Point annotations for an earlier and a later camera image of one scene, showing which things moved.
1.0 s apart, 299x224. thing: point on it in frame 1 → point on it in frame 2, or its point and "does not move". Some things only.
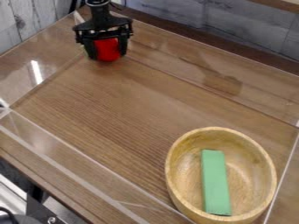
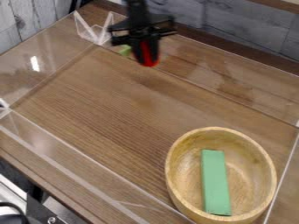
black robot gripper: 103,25 → 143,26
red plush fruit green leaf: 107,49 → 144,53
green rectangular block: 215,183 does not move
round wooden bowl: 220,176 does not move
